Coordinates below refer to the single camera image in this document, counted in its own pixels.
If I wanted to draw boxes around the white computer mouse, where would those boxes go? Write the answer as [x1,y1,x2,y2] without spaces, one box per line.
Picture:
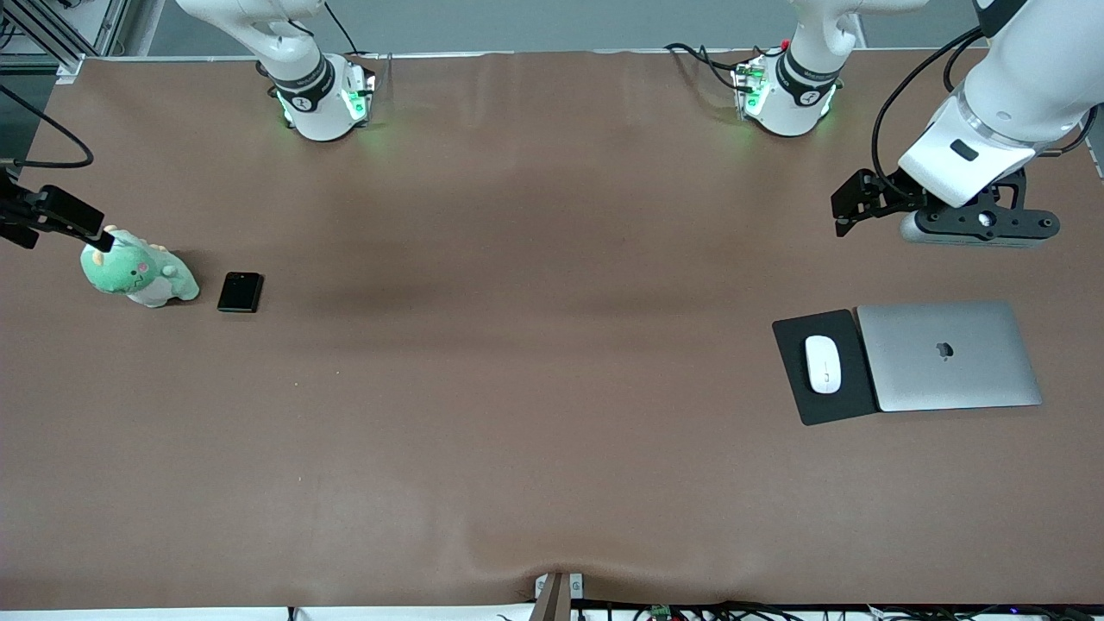
[804,335,843,394]

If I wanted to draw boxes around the black flip phone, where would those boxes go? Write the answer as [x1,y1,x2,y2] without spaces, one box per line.
[216,271,265,314]

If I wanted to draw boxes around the black mouse pad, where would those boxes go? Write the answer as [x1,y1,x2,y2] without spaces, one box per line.
[770,309,881,426]

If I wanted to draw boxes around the green dinosaur plush toy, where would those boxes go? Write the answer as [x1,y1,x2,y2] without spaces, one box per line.
[80,226,201,309]

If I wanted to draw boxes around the silver closed laptop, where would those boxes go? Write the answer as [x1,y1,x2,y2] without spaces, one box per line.
[856,299,1043,413]

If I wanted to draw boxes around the brown table cover mat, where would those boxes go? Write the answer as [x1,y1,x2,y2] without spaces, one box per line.
[0,47,1104,609]

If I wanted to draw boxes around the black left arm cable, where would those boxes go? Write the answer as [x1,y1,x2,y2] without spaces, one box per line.
[871,26,1096,182]

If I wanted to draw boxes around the aluminium frame profile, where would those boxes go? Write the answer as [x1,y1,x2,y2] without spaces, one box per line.
[0,0,87,83]

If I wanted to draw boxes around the grey frame leg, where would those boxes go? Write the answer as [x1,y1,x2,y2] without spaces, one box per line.
[99,0,165,57]

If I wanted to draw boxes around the black base cables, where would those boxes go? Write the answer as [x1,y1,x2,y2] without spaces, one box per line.
[664,41,744,87]

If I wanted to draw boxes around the black base cable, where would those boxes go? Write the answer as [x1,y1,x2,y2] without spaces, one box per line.
[323,0,393,83]

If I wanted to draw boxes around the metal bracket with brown post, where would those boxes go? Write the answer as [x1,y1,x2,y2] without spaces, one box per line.
[533,571,585,621]

